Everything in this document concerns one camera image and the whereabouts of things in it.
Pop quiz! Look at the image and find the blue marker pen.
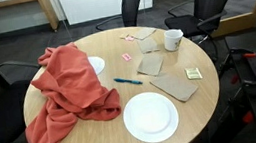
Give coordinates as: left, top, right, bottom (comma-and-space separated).
113, 74, 144, 89

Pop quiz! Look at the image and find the white printed ceramic cup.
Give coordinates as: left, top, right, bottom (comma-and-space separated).
162, 27, 187, 53

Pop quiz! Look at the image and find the pink sachet near cup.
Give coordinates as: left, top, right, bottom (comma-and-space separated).
121, 52, 134, 63

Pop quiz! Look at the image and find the small white plate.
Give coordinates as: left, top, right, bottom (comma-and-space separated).
87, 54, 107, 77

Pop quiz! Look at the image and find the pink sticky note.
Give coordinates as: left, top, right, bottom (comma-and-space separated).
124, 34, 136, 44

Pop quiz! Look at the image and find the large white plate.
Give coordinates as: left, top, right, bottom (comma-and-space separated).
119, 87, 183, 143

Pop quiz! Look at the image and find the orange fleece blanket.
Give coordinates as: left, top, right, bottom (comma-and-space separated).
13, 36, 127, 143

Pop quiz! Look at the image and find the light wooden desk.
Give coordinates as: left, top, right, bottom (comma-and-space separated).
0, 0, 62, 42

